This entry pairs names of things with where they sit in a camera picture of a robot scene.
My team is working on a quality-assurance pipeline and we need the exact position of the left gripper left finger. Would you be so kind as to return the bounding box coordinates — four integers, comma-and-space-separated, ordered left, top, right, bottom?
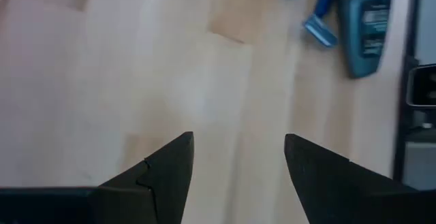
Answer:
97, 131, 195, 224

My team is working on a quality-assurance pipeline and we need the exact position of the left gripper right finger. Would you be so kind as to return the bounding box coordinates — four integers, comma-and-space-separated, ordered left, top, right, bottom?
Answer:
284, 133, 419, 224

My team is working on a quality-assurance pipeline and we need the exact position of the blue disposable razor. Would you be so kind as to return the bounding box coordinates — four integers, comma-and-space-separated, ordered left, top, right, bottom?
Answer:
302, 0, 339, 48

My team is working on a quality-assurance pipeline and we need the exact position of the grey box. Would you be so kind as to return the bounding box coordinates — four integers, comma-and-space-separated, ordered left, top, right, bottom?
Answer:
403, 141, 436, 191

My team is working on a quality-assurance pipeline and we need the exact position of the black device silver rim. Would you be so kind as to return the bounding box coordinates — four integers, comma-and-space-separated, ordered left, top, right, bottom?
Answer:
406, 63, 436, 108

